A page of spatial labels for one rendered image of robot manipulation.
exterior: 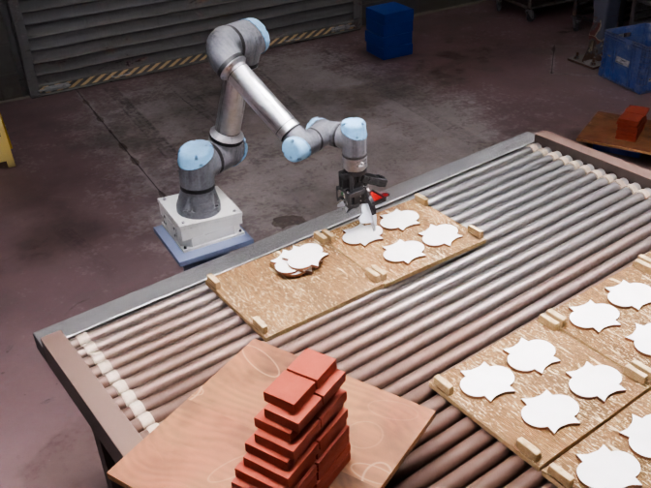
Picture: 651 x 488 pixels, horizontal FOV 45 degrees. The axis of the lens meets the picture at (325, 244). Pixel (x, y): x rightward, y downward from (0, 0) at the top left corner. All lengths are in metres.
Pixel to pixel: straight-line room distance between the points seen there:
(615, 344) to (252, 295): 1.01
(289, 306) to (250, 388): 0.47
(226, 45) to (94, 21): 4.48
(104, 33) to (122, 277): 3.08
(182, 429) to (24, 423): 1.79
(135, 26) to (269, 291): 4.82
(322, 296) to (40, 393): 1.69
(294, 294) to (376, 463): 0.77
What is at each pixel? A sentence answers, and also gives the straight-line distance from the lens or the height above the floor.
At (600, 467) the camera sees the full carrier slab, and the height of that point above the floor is 0.95.
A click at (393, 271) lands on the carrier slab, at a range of 2.36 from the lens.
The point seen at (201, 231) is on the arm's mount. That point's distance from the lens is 2.64.
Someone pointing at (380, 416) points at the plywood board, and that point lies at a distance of 1.74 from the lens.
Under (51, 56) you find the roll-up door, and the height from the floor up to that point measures 0.30.
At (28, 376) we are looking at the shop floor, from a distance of 3.72.
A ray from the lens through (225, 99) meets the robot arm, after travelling 2.57.
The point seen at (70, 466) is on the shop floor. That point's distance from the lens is 3.25.
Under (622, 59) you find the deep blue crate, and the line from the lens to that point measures 6.51.
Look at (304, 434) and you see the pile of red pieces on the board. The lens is 1.44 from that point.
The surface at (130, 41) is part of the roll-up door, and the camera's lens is 6.91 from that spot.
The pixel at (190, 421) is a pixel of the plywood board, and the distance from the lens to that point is 1.78.
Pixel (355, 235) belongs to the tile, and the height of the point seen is 0.95.
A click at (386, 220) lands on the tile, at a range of 2.60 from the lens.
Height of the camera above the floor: 2.27
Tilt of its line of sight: 32 degrees down
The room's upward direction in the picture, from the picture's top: 3 degrees counter-clockwise
